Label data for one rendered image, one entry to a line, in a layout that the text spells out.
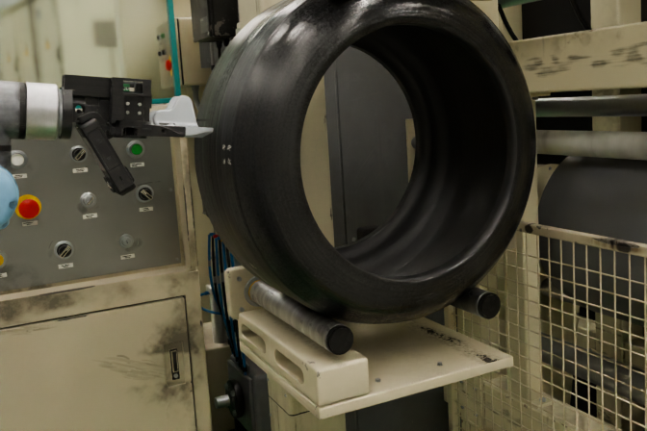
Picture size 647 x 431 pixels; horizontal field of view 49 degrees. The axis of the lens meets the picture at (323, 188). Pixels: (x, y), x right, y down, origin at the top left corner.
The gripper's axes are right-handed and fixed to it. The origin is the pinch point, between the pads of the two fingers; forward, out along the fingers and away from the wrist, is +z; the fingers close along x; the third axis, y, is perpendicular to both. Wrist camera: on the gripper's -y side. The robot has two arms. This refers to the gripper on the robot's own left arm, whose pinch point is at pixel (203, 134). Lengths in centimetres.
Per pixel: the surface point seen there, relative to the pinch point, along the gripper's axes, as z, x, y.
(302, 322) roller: 16.8, -1.3, -29.2
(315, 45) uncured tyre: 12.2, -11.3, 13.1
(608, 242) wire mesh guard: 64, -19, -15
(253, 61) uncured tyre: 4.9, -6.6, 10.7
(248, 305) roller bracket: 17.0, 24.0, -32.5
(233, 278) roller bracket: 13.7, 24.0, -27.1
